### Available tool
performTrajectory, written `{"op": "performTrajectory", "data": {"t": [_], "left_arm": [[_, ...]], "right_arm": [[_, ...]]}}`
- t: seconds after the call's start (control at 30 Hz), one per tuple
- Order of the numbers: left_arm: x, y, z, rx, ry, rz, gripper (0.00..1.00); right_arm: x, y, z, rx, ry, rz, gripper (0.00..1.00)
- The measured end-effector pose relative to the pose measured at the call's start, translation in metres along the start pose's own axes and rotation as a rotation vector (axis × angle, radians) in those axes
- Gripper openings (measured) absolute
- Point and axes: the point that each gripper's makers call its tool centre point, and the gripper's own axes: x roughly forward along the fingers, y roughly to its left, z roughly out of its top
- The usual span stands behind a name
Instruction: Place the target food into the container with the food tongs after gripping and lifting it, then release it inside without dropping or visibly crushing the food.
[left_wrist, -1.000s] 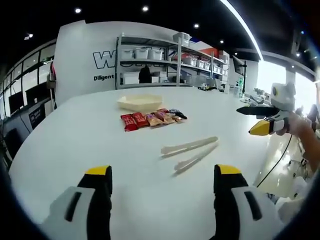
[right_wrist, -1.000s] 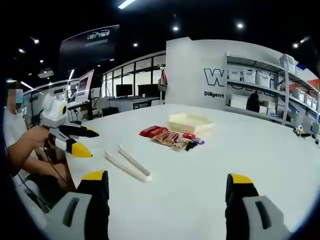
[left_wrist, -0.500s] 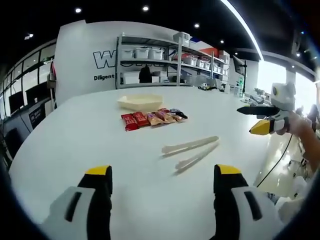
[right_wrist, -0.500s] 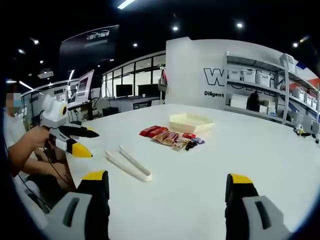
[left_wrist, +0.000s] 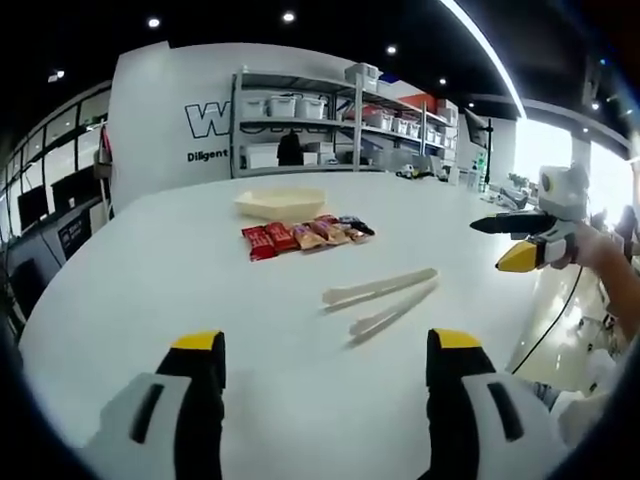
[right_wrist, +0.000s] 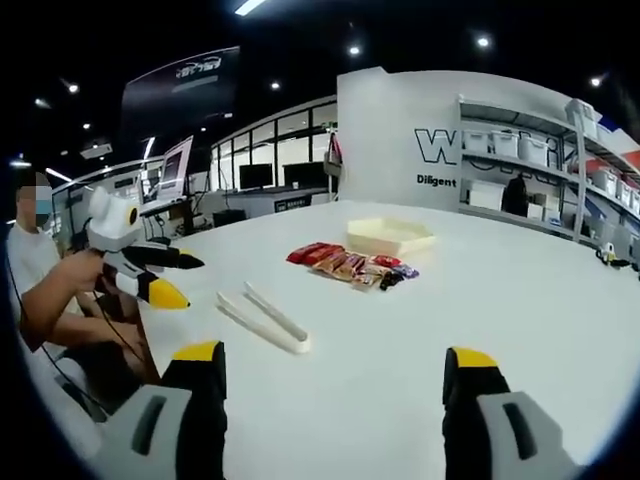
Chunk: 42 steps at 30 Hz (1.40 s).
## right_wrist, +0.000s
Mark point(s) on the small white yellow device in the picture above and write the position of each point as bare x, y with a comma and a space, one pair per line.
607, 252

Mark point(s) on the pile of food snack packets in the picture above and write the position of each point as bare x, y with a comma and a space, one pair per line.
345, 262

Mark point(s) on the long office counter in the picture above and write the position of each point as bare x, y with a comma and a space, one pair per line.
285, 202

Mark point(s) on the black computer monitor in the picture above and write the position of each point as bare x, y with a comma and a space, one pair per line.
304, 174
256, 176

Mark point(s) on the cream tray container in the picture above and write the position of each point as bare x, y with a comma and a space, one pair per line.
390, 235

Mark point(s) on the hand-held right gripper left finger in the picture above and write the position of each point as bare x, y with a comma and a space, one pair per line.
200, 400

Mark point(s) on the hanging bags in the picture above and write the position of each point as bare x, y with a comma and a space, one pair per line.
334, 155

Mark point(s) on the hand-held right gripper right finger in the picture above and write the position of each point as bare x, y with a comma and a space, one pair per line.
470, 400

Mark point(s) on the white storage bin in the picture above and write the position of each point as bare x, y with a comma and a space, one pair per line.
534, 150
505, 144
582, 117

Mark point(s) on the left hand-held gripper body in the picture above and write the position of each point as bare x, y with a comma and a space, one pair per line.
112, 225

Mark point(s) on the white cardboard box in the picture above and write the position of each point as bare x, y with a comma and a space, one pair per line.
487, 196

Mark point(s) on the tilted display screen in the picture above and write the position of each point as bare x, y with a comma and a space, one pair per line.
174, 167

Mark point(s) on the person's left hand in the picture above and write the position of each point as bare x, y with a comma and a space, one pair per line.
90, 270

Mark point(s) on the dark hanging banner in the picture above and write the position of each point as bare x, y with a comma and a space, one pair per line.
180, 85

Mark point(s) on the white food tongs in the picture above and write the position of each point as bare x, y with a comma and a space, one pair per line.
270, 317

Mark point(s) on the metal shelving rack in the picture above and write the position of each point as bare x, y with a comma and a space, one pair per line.
575, 175

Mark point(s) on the person's white shirt torso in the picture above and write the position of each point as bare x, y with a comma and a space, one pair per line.
30, 255

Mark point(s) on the white lettered partition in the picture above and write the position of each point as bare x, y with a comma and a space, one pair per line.
380, 125

